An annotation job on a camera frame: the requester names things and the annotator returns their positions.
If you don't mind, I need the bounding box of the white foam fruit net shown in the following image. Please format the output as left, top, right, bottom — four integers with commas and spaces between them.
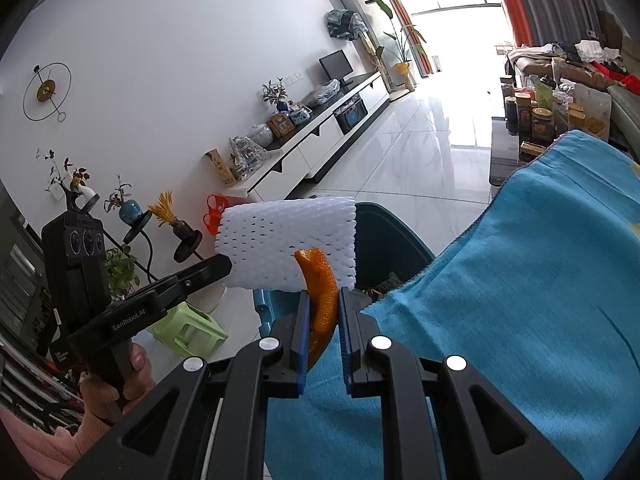
213, 195, 359, 294

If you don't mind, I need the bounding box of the red cloth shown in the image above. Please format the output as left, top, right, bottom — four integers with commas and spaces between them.
589, 62, 640, 94

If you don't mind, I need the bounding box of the white lidded jar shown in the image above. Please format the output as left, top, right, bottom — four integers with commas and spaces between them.
248, 123, 275, 149

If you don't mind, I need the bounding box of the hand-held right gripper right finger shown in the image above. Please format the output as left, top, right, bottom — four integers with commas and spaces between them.
338, 287, 584, 480

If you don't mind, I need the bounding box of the black metal plant stand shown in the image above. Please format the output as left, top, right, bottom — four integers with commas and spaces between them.
60, 192, 204, 291

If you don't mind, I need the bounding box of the black monitor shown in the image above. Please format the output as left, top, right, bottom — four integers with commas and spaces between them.
318, 51, 354, 86

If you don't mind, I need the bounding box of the round wall clock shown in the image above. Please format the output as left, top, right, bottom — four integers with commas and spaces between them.
23, 62, 73, 124

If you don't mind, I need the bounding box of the black glass coffee table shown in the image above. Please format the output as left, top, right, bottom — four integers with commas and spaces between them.
489, 75, 627, 187

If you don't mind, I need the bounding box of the glass ship model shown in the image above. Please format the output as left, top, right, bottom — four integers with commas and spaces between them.
228, 135, 269, 176

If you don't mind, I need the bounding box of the tall leafy potted plant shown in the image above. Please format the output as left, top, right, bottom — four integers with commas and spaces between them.
372, 0, 429, 93

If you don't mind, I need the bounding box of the white clothes pile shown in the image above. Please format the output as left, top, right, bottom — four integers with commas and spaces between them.
574, 39, 621, 64

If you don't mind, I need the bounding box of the large window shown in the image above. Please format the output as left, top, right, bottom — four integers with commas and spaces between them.
380, 0, 516, 77

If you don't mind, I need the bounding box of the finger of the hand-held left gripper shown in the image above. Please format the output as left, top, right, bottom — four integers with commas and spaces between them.
149, 253, 234, 307

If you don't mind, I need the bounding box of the beige patterned tube box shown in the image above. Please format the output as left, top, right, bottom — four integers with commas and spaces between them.
203, 148, 239, 187

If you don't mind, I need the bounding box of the green brown sectional sofa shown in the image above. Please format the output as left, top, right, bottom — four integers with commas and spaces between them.
510, 49, 640, 162

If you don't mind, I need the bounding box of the blue printed blanket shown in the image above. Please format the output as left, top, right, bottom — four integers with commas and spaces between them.
264, 129, 640, 480

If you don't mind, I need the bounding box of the white vase with red flowers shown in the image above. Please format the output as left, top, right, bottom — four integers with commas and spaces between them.
37, 148, 99, 206

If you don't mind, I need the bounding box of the green potted plant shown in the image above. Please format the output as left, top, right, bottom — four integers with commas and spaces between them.
102, 244, 141, 302

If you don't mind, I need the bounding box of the orange peel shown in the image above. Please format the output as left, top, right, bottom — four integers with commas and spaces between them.
293, 247, 339, 372

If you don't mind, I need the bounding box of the teal trash bin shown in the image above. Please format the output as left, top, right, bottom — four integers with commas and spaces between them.
252, 202, 436, 342

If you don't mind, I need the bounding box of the person's left hand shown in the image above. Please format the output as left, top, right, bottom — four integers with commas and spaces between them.
80, 340, 157, 428

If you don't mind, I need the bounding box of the teal round vase with plant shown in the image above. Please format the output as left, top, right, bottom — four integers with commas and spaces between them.
103, 174, 146, 224

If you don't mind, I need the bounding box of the green plastic stool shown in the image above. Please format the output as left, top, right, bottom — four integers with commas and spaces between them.
149, 304, 230, 367

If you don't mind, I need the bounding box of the black built-in appliance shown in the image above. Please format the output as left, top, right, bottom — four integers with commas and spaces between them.
332, 93, 369, 135

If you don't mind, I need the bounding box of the clear plastic bag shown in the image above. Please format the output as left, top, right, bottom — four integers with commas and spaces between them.
309, 78, 341, 104

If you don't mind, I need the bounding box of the dark vase with yellow wheat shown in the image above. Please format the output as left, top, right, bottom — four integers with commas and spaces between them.
148, 190, 194, 236

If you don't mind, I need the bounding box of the person's left forearm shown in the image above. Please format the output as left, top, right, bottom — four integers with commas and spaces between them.
0, 404, 109, 480

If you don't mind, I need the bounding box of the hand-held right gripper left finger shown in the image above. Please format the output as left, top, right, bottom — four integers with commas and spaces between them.
62, 290, 313, 480

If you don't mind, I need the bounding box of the cluster of jars and bottles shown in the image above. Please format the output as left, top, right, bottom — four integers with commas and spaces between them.
499, 72, 614, 162

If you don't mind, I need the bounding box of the small tree in blue vase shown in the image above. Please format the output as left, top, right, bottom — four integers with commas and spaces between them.
262, 78, 291, 114

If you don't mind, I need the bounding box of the white TV cabinet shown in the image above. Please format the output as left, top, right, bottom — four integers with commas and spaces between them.
227, 71, 391, 204

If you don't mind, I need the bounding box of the orange plastic stool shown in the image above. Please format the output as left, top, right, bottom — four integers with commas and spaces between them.
202, 193, 231, 236

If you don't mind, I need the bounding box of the grey orange striped curtain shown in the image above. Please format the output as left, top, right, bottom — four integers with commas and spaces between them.
367, 0, 434, 79

